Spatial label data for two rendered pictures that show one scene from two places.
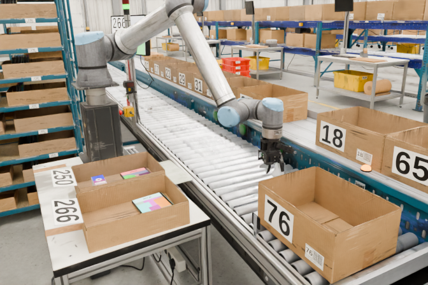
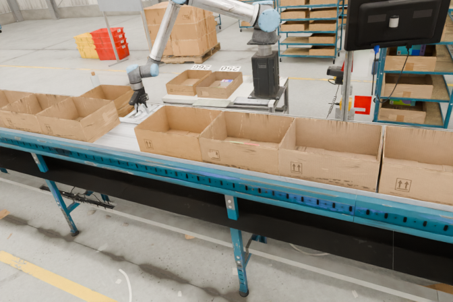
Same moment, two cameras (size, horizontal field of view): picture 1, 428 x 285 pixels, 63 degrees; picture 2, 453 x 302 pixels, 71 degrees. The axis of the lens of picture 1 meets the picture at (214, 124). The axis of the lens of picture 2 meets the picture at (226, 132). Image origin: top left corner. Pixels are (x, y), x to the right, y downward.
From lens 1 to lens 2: 3.81 m
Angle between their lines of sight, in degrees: 122
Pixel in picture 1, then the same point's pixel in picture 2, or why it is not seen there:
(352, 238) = (96, 91)
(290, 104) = (151, 124)
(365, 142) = (82, 104)
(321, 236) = (106, 88)
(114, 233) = (182, 77)
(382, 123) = (64, 126)
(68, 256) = not seen: hidden behind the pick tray
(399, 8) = not seen: outside the picture
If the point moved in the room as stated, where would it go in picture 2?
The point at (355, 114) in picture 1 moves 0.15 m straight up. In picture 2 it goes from (84, 125) to (75, 102)
